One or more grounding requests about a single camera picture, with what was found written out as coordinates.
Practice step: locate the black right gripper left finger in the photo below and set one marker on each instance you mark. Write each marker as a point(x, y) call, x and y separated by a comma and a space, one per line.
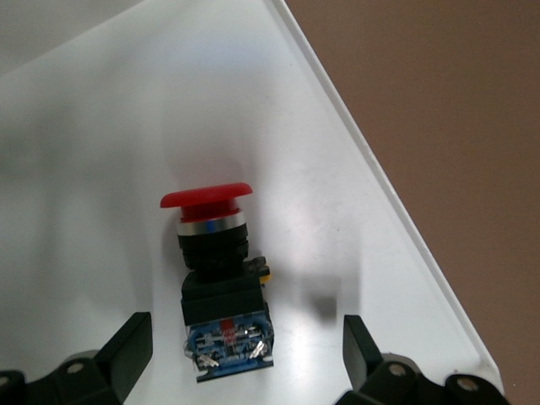
point(122, 358)

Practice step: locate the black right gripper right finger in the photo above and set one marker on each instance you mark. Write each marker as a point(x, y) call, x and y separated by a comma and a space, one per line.
point(367, 371)

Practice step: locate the red push button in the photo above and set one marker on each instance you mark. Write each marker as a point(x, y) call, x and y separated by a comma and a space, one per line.
point(219, 295)

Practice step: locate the white plastic drawer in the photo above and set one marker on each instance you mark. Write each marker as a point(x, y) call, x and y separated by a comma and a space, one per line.
point(84, 169)

